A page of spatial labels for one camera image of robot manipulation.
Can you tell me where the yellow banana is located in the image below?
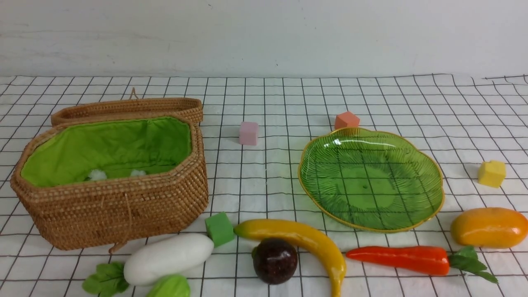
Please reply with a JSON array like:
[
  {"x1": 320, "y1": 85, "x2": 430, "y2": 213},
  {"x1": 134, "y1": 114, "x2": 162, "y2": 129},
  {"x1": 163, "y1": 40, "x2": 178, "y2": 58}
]
[{"x1": 234, "y1": 219, "x2": 347, "y2": 297}]

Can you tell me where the dark purple passion fruit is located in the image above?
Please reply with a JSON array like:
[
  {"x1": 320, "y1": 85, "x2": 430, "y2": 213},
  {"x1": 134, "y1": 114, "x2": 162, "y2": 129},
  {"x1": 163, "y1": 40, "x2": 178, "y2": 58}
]
[{"x1": 252, "y1": 238, "x2": 298, "y2": 285}]

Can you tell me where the orange carrot with leaves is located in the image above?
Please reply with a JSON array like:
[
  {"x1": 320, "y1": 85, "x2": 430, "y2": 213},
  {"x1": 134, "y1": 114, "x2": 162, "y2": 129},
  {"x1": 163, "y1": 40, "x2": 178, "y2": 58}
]
[{"x1": 346, "y1": 245, "x2": 499, "y2": 284}]

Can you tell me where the orange yellow mango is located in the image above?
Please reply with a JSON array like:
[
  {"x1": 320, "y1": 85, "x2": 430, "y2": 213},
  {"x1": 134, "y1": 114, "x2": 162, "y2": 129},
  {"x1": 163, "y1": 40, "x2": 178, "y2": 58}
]
[{"x1": 450, "y1": 207, "x2": 528, "y2": 249}]

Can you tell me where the white grid tablecloth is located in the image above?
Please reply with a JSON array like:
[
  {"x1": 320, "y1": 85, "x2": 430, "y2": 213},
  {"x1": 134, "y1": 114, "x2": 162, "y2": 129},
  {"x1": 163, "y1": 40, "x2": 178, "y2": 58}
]
[{"x1": 0, "y1": 74, "x2": 528, "y2": 297}]

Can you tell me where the pink foam cube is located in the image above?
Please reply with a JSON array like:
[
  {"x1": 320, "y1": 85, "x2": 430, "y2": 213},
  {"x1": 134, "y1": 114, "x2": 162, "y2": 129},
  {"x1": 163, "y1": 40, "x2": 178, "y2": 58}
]
[{"x1": 239, "y1": 121, "x2": 259, "y2": 146}]

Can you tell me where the wicker basket lid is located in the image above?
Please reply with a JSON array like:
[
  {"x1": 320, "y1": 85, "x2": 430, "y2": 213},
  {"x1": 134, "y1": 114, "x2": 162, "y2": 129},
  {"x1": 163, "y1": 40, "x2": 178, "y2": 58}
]
[{"x1": 50, "y1": 88, "x2": 203, "y2": 127}]

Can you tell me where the orange foam cube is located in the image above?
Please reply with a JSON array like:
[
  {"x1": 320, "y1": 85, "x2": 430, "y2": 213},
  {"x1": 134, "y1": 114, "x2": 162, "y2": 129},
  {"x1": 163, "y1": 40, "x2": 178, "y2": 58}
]
[{"x1": 334, "y1": 111, "x2": 360, "y2": 130}]

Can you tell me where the green foam cube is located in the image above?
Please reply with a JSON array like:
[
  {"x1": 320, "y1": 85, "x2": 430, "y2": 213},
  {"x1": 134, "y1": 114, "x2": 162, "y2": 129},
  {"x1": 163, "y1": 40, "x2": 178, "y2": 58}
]
[{"x1": 205, "y1": 212, "x2": 235, "y2": 248}]

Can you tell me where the green glass leaf plate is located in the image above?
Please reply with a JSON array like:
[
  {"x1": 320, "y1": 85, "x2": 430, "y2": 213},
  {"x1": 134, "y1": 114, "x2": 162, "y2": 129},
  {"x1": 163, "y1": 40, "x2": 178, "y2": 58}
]
[{"x1": 297, "y1": 127, "x2": 445, "y2": 233}]

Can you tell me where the white radish with leaves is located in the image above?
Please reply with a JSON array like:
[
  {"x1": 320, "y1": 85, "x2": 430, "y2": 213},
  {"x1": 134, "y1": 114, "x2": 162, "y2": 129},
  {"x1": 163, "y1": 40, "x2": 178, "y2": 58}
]
[{"x1": 82, "y1": 233, "x2": 215, "y2": 297}]

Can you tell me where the woven wicker basket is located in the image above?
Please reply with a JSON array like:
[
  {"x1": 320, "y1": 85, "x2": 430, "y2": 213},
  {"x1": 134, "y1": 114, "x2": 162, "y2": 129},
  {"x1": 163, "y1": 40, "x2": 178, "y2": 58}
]
[{"x1": 11, "y1": 112, "x2": 209, "y2": 253}]

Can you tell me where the yellow foam cube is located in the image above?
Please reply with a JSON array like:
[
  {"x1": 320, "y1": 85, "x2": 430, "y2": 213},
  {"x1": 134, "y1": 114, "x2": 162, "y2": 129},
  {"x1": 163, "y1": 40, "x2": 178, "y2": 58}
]
[{"x1": 477, "y1": 160, "x2": 507, "y2": 188}]

